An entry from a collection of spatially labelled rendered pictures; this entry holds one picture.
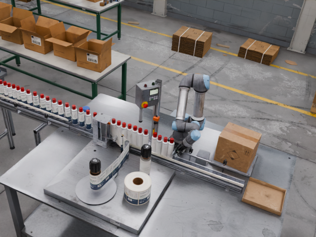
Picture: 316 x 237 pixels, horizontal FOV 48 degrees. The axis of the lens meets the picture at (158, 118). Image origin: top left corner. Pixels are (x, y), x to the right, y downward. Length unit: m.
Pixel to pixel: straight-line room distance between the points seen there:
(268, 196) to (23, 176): 1.95
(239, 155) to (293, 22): 5.13
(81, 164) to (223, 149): 1.18
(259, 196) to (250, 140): 0.46
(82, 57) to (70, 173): 1.94
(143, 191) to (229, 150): 0.86
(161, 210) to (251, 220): 0.67
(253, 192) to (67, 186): 1.46
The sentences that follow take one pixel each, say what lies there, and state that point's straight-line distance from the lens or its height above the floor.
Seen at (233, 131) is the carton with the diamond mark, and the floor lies 1.12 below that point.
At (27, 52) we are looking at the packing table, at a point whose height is 0.78.
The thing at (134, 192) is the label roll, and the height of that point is 1.01.
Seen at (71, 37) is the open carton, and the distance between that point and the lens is 4.95.
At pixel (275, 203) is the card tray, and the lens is 2.99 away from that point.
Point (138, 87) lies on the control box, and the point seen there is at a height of 1.47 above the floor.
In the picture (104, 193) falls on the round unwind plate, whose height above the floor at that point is 0.89.
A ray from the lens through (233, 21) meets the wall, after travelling 8.12.
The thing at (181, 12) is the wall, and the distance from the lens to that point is 8.53.
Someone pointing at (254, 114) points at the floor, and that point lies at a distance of 5.46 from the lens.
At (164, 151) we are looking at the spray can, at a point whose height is 0.96.
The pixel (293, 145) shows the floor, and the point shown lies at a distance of 5.08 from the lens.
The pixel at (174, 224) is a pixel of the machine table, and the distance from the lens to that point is 2.66.
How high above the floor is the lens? 2.92
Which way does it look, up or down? 36 degrees down
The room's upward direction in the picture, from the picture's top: 5 degrees clockwise
